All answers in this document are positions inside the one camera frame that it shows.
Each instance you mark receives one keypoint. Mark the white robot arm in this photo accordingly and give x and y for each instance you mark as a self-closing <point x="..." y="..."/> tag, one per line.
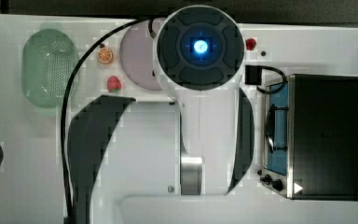
<point x="199" y="61"/>

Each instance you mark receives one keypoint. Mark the strawberry toy near colander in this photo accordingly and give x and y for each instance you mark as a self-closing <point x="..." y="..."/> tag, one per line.
<point x="113" y="84"/>

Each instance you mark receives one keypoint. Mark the lilac round plate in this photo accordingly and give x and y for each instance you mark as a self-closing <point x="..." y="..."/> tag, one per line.
<point x="136" y="56"/>

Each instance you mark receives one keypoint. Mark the orange slice toy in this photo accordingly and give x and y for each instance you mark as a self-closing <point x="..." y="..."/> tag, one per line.
<point x="105" y="55"/>

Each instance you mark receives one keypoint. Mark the strawberry toy far corner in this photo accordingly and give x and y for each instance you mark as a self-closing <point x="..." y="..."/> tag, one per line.
<point x="250" y="44"/>

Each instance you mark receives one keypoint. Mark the black toaster oven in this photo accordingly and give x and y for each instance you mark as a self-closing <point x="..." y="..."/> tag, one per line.
<point x="311" y="138"/>

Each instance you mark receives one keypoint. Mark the green perforated colander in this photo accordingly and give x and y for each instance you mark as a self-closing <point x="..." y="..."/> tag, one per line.
<point x="48" y="60"/>

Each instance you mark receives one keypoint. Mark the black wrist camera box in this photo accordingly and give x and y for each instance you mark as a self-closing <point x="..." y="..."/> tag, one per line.
<point x="253" y="75"/>

